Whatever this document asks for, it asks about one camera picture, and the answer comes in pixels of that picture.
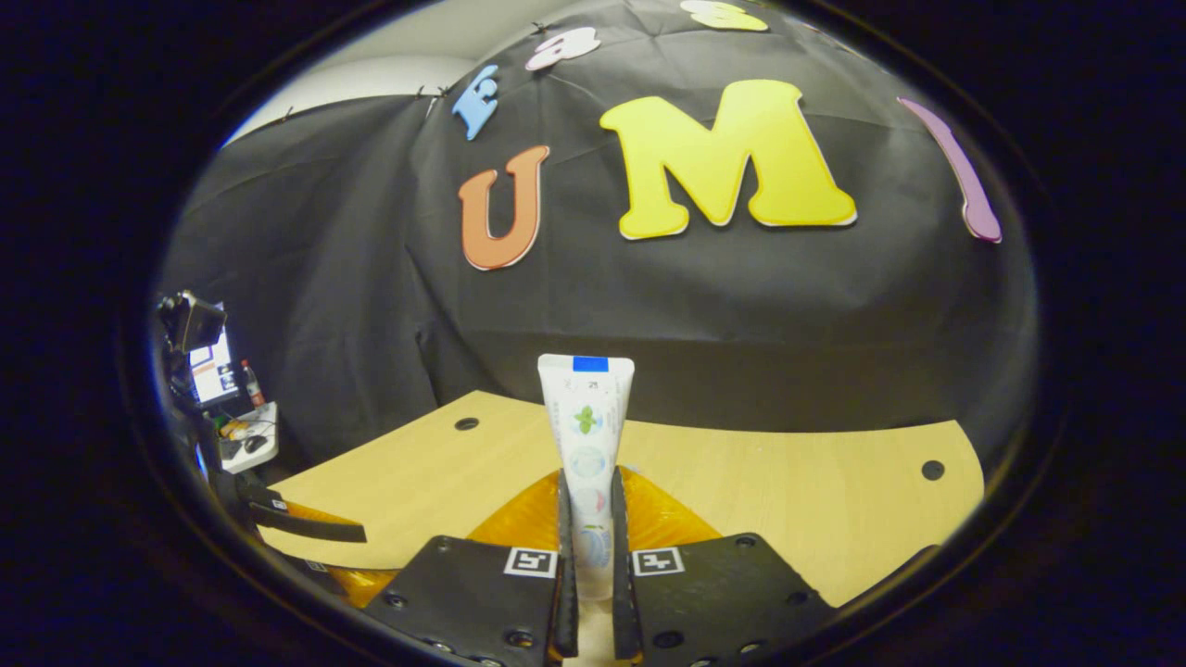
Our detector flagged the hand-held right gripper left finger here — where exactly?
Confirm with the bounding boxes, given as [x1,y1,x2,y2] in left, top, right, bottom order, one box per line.
[361,468,581,667]

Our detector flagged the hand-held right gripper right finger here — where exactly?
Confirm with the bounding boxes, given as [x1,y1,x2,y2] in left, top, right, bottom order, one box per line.
[609,466,837,667]

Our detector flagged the white toothpaste tube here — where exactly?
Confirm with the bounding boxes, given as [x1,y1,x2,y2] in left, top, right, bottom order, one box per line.
[537,354,637,603]

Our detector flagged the wooden desktop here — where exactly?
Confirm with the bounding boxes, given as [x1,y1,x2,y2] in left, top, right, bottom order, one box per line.
[259,389,986,614]

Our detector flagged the white side table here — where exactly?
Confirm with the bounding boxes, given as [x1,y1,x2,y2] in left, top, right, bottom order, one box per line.
[217,402,280,475]

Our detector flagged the computer monitor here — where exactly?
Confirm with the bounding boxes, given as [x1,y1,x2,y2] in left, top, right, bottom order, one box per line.
[190,329,242,406]

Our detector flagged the black backdrop cloth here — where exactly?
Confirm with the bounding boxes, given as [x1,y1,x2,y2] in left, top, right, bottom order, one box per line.
[153,0,1043,473]

